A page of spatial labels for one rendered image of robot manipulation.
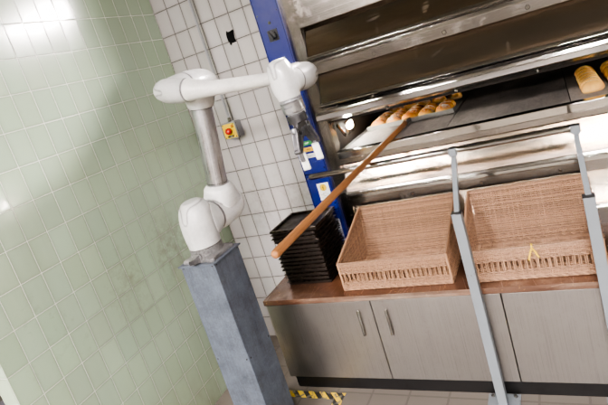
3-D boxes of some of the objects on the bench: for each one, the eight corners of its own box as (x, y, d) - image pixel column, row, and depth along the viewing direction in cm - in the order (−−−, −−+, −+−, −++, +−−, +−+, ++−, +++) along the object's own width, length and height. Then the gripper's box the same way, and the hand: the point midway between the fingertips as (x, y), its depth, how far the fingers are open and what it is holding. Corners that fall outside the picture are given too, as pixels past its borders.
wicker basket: (369, 249, 294) (356, 205, 288) (468, 239, 268) (456, 191, 262) (342, 292, 252) (327, 242, 246) (455, 285, 226) (441, 229, 220)
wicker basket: (476, 238, 265) (464, 190, 259) (598, 224, 240) (588, 170, 234) (466, 285, 223) (451, 228, 217) (612, 274, 197) (601, 210, 192)
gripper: (299, 108, 206) (318, 156, 210) (272, 123, 184) (293, 176, 189) (315, 103, 202) (333, 152, 207) (289, 117, 181) (310, 172, 185)
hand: (313, 161), depth 197 cm, fingers open, 13 cm apart
